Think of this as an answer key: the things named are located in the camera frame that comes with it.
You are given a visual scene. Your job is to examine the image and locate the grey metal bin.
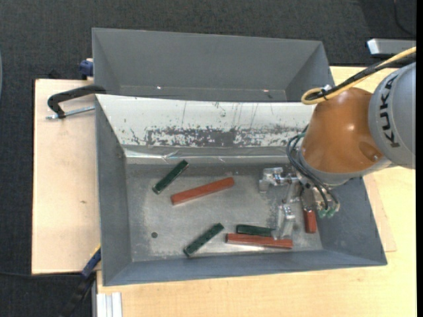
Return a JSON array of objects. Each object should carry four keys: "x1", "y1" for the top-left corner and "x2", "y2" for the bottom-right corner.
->
[{"x1": 91, "y1": 27, "x2": 388, "y2": 287}]

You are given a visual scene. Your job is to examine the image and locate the pale wood board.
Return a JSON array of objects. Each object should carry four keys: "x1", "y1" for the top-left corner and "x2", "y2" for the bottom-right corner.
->
[{"x1": 31, "y1": 79, "x2": 102, "y2": 275}]

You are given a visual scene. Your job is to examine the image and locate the dark green flat block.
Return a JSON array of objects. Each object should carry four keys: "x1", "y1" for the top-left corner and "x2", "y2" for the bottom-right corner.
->
[
  {"x1": 235, "y1": 224, "x2": 276, "y2": 238},
  {"x1": 152, "y1": 159, "x2": 190, "y2": 195},
  {"x1": 183, "y1": 223, "x2": 225, "y2": 258}
]

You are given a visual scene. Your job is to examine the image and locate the red-brown flat block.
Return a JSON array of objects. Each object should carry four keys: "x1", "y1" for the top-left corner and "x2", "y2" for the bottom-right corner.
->
[
  {"x1": 225, "y1": 232, "x2": 294, "y2": 250},
  {"x1": 303, "y1": 208, "x2": 318, "y2": 234},
  {"x1": 170, "y1": 176, "x2": 235, "y2": 206}
]

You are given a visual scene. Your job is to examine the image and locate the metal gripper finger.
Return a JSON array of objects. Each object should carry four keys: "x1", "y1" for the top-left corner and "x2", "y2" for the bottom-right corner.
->
[
  {"x1": 276, "y1": 204, "x2": 297, "y2": 240},
  {"x1": 258, "y1": 166, "x2": 292, "y2": 194}
]

